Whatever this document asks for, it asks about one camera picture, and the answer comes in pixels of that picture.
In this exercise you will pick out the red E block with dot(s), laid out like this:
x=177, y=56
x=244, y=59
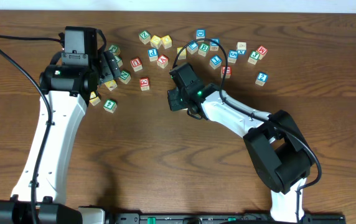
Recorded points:
x=144, y=84

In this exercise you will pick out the blue d block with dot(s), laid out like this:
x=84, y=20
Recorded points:
x=200, y=35
x=214, y=45

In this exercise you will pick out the green B block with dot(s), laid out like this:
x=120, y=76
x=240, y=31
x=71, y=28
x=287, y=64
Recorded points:
x=203, y=49

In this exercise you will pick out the blue I block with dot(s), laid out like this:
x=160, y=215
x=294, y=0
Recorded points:
x=215, y=62

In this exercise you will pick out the red A block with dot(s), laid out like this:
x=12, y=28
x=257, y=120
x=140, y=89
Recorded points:
x=162, y=61

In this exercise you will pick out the red M block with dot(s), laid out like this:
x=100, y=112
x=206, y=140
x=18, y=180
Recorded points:
x=262, y=52

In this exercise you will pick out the blue P block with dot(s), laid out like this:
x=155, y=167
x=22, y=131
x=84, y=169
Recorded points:
x=152, y=54

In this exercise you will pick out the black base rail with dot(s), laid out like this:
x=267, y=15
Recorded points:
x=135, y=218

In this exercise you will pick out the blue 5 block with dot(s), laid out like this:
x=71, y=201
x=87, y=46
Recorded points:
x=232, y=56

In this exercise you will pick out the blue 2 block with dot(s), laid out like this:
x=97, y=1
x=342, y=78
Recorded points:
x=261, y=79

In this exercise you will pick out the blue X block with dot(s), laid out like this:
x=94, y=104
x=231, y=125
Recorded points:
x=241, y=48

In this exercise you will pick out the blue D block top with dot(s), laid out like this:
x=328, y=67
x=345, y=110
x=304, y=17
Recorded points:
x=200, y=35

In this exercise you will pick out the green 4 block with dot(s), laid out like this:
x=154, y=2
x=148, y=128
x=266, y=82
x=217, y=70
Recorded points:
x=110, y=106

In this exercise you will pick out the blue D block right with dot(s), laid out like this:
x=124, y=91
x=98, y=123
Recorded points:
x=214, y=45

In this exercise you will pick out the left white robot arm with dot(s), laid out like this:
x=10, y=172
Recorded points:
x=41, y=190

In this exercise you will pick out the yellow block beside Z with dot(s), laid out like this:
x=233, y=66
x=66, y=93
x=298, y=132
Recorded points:
x=156, y=41

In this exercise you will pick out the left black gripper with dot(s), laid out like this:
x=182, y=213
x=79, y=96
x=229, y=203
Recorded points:
x=110, y=68

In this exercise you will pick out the red u block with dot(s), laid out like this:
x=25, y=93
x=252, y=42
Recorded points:
x=136, y=64
x=226, y=72

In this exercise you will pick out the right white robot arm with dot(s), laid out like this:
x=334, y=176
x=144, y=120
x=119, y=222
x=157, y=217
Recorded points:
x=280, y=155

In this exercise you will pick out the green J block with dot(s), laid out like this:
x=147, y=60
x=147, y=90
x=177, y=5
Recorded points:
x=254, y=57

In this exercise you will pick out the yellow S block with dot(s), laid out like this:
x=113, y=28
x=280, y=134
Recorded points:
x=181, y=53

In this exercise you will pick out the red U block left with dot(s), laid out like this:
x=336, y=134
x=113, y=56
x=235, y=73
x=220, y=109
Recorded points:
x=136, y=64

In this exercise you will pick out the green block upper left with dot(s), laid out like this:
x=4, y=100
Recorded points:
x=114, y=49

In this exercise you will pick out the green 7 block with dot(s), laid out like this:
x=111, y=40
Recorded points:
x=118, y=61

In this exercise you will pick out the green N block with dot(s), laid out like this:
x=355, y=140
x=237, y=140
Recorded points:
x=125, y=77

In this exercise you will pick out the yellow O block top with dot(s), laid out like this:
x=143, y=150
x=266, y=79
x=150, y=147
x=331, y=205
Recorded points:
x=166, y=41

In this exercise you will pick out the yellow C block left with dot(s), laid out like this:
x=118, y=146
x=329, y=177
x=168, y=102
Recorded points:
x=94, y=98

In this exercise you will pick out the blue L block upper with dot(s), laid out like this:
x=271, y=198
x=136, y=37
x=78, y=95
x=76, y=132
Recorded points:
x=192, y=47

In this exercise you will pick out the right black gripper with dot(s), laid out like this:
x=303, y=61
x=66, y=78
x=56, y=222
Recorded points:
x=174, y=99

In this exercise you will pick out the yellow tilted block left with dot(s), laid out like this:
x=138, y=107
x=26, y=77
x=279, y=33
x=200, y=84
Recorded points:
x=111, y=85

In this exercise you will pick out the green Z block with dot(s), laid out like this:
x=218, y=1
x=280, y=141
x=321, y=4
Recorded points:
x=145, y=37

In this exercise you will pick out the red U block right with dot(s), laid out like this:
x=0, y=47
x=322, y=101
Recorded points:
x=226, y=72

